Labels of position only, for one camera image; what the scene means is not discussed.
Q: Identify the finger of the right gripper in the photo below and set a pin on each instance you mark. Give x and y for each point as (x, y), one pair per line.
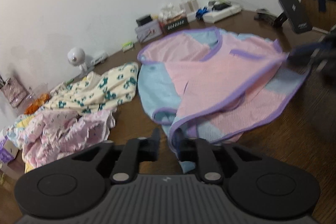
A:
(303, 55)

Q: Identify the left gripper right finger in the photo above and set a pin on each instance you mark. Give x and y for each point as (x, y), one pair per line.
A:
(199, 151)

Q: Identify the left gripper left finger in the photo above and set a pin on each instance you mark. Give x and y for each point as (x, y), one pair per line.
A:
(135, 152)

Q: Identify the cream green-flower garment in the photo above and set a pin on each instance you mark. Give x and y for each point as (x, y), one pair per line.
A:
(98, 92)

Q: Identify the pink blue purple-trimmed garment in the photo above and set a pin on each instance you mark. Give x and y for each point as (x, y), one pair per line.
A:
(214, 84)

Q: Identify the pink floral ruffled garment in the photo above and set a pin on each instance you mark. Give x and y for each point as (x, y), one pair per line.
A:
(54, 134)

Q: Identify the black phone stand clamp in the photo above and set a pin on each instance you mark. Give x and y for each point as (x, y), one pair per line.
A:
(266, 16)

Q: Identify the white power strip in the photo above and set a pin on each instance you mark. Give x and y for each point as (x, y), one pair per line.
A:
(215, 16)

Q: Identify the white small device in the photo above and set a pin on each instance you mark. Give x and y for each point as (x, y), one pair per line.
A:
(99, 58)

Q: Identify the green tissue pack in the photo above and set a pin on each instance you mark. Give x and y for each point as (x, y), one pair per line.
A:
(127, 46)

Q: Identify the blue toy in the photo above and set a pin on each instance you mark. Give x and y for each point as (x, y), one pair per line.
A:
(200, 13)

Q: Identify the clear box of orange peels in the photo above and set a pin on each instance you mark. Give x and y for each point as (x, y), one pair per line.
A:
(39, 97)

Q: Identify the white round robot figurine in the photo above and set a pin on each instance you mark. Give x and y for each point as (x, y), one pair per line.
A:
(76, 57)

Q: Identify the lavender tin box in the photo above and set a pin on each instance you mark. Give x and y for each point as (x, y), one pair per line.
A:
(148, 31)

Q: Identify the white charger plug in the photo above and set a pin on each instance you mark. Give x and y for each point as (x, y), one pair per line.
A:
(190, 7)

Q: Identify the purple tissue box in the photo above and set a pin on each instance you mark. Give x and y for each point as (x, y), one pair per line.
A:
(8, 151)

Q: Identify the dark tissue box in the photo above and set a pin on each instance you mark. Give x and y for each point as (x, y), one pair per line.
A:
(172, 18)

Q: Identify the black wireless charger phone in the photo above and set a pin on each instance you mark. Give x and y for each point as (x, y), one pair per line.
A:
(294, 12)

